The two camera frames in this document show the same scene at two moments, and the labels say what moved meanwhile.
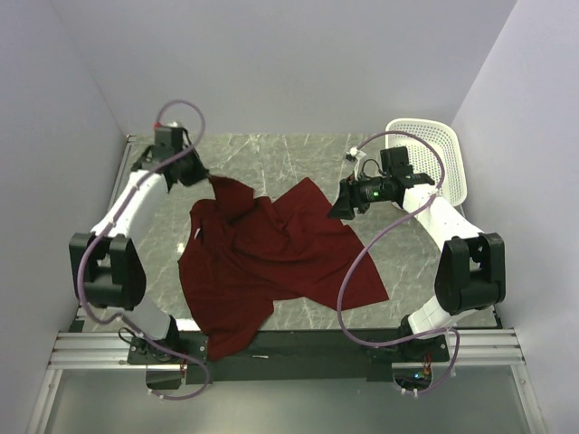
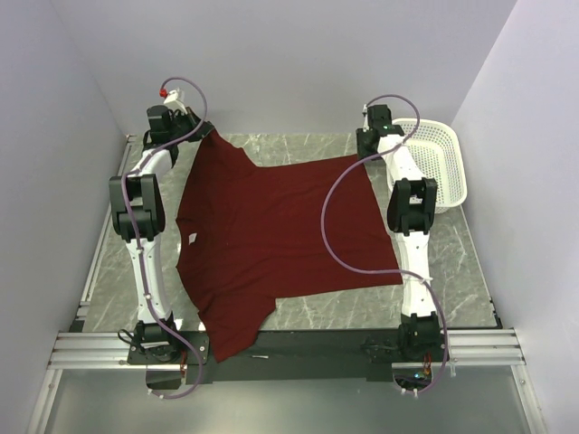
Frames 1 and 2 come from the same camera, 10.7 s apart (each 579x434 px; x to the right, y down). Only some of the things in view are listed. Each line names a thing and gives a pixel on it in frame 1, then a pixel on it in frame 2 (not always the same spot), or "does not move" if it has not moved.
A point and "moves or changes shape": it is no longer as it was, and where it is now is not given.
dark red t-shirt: (242, 258) moves or changes shape
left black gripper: (200, 173) -> (191, 117)
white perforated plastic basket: (441, 134) does not move
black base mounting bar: (293, 355) does not move
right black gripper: (349, 195) -> (360, 152)
